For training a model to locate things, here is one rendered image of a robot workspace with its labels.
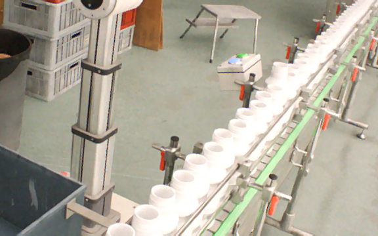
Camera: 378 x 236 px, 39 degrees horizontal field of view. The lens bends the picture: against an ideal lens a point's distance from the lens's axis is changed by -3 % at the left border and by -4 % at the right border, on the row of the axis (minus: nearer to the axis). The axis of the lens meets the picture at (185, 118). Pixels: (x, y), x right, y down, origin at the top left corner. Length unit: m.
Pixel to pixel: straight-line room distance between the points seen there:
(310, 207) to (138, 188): 0.94
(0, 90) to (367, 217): 2.04
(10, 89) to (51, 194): 1.49
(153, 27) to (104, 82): 2.84
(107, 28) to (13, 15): 1.87
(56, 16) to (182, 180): 2.59
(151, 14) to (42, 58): 1.35
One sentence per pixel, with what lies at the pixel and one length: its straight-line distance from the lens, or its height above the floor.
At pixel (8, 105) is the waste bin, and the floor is 0.37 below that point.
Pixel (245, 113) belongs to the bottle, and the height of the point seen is 1.16.
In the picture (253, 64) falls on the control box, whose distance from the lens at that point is 1.53.
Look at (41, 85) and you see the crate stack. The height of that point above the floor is 0.10.
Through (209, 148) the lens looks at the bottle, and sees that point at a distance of 0.96.
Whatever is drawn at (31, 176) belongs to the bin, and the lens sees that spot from 1.26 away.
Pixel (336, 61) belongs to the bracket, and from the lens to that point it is 1.84.
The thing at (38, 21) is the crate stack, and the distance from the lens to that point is 3.45.
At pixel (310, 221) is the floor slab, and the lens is 2.91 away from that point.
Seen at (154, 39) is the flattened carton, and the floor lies 0.11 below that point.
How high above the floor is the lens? 1.62
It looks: 27 degrees down
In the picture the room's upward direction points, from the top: 10 degrees clockwise
